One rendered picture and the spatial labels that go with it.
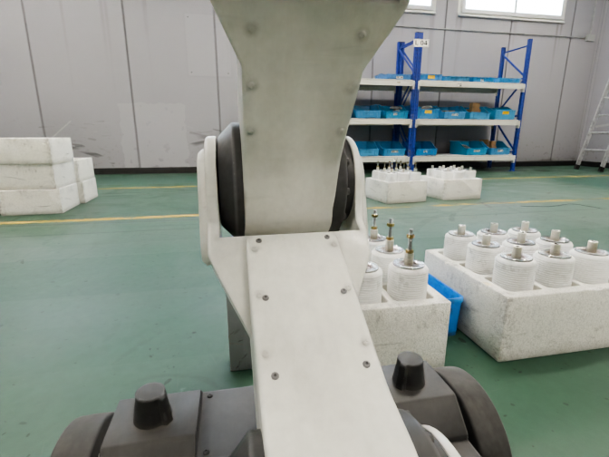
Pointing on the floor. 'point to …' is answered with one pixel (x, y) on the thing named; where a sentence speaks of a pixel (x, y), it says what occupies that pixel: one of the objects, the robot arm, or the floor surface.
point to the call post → (237, 341)
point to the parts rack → (441, 119)
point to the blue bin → (449, 300)
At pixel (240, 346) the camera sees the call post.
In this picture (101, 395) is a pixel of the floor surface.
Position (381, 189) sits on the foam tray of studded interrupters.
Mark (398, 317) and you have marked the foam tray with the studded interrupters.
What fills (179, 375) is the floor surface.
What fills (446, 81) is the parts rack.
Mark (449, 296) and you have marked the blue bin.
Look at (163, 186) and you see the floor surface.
